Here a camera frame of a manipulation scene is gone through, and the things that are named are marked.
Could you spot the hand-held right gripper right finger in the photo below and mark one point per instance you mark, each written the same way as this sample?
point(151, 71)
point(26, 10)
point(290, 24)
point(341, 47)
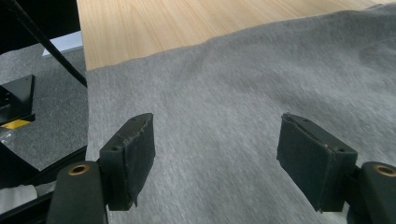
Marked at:
point(314, 165)

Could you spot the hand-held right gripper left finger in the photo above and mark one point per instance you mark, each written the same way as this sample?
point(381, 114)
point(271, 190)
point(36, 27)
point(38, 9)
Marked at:
point(127, 165)

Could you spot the grey pants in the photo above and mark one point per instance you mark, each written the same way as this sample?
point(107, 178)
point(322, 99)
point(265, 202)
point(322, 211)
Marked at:
point(218, 77)

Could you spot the yellow black hazard tape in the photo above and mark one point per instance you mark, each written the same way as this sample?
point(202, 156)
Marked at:
point(15, 124)

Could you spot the black stand base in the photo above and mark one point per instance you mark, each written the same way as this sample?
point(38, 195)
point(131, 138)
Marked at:
point(18, 99)

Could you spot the black curtain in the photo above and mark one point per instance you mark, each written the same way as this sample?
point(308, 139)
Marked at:
point(62, 15)

